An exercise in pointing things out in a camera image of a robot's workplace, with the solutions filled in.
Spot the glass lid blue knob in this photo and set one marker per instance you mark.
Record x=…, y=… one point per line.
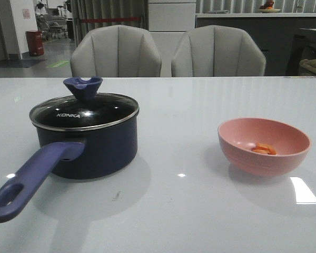
x=85, y=109

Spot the orange ham slices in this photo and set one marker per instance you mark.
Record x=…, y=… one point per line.
x=264, y=148

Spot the pink bowl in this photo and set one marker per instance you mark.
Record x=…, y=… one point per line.
x=238, y=136

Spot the dark blue saucepan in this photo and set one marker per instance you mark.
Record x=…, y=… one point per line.
x=73, y=155

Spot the left grey chair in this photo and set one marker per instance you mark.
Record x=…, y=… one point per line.
x=117, y=51

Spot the grey chair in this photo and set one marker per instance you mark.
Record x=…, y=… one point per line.
x=217, y=51
x=117, y=51

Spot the right grey chair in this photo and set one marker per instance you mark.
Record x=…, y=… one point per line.
x=217, y=51

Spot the white cabinet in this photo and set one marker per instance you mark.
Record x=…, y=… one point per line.
x=171, y=16

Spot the red barrier belt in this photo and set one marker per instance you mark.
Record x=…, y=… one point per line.
x=110, y=20

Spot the dark grey counter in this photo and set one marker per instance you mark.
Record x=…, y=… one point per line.
x=273, y=33

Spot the red trash bin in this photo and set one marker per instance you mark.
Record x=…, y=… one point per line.
x=35, y=44

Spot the fruit plate on counter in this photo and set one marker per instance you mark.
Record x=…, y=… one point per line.
x=268, y=7

